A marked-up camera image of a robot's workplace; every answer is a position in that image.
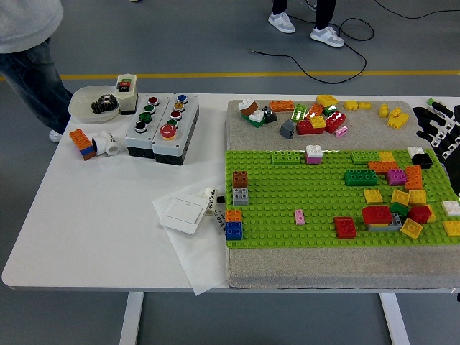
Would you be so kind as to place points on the white pipe tee fitting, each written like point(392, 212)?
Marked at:
point(106, 142)

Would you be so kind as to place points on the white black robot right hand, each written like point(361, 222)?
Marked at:
point(449, 143)

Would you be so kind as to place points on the grey emergency-stop control box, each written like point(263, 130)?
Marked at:
point(179, 142)

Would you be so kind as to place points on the white labelled tube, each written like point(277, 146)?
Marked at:
point(210, 196)

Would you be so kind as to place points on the translucent paper sheet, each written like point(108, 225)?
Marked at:
point(201, 258)

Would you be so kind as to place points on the small dark green brick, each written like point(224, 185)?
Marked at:
point(329, 111)
point(399, 209)

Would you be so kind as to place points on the white table leg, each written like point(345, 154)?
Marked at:
point(395, 320)
point(131, 316)

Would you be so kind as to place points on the orange blue brown brick stack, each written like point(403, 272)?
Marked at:
point(81, 142)

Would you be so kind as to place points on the blue toy brick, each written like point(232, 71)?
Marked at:
point(234, 230)

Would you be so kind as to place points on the white toy brick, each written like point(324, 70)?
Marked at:
point(451, 207)
point(415, 151)

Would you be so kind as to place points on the lime green toy brick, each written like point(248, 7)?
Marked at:
point(298, 112)

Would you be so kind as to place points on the long orange toy brick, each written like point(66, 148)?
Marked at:
point(381, 167)
point(282, 105)

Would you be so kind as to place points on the white shallow bowl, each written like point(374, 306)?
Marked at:
point(81, 104)

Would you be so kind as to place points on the yellow toy brick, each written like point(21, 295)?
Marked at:
point(373, 196)
point(411, 228)
point(400, 197)
point(395, 112)
point(350, 105)
point(452, 228)
point(399, 121)
point(387, 156)
point(432, 214)
point(417, 197)
point(364, 105)
point(318, 122)
point(327, 100)
point(384, 110)

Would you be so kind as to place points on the grey four-button control box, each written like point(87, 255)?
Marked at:
point(134, 141)

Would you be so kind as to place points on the small pink toy brick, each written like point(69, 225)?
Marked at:
point(341, 132)
point(300, 216)

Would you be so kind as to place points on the black metal gear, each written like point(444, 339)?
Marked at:
point(104, 105)

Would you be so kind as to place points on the white wall switch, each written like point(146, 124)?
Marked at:
point(183, 213)

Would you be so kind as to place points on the cream two-button switch box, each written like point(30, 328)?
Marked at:
point(125, 100)

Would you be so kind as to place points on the long dark green brick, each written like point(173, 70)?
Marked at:
point(360, 178)

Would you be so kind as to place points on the green toy baseplate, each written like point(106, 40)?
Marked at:
point(287, 194)

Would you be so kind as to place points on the dark grey slope brick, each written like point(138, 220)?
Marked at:
point(270, 115)

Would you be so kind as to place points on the brown brick white top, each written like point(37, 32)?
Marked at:
point(249, 108)

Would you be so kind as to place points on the white and pink brick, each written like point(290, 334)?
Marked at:
point(313, 155)

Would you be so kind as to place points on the long red toy brick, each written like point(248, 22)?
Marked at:
point(336, 123)

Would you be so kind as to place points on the long grey toy brick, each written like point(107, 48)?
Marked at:
point(396, 221)

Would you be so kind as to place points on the brown toy brick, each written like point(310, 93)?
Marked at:
point(240, 179)

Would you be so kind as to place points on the magenta toy brick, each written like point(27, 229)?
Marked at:
point(396, 177)

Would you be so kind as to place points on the grey-brown mat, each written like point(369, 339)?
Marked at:
point(305, 266)

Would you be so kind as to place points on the black toy brick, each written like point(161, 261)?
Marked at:
point(422, 161)

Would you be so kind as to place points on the white and green brick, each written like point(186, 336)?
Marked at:
point(256, 116)

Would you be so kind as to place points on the flat lime green brick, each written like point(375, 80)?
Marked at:
point(285, 158)
point(363, 157)

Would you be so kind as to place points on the person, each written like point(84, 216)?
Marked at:
point(323, 21)
point(25, 54)

